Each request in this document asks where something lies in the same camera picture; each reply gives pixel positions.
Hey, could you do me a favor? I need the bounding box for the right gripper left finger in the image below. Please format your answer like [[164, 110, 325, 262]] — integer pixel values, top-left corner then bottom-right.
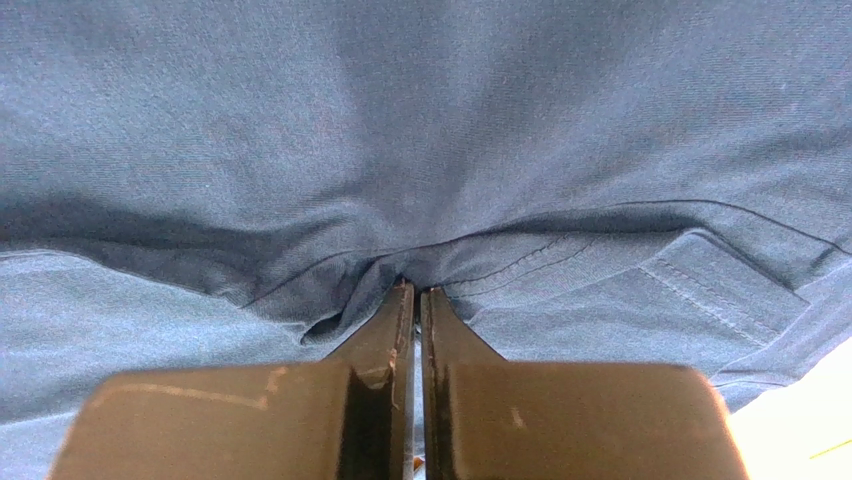
[[49, 282, 414, 479]]

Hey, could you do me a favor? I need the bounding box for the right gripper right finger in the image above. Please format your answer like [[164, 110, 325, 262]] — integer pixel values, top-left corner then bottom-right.
[[420, 289, 747, 479]]

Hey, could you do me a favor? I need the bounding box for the navy blue t shirt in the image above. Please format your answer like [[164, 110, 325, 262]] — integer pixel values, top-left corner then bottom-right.
[[1, 1, 851, 479]]

